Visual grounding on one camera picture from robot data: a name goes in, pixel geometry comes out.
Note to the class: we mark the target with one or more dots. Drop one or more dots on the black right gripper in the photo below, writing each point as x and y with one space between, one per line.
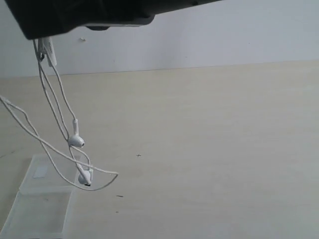
44 18

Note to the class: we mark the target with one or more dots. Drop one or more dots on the white wired earphones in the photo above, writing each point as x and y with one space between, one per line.
43 48

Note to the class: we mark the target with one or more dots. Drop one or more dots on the clear plastic storage box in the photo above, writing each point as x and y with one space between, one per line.
43 203

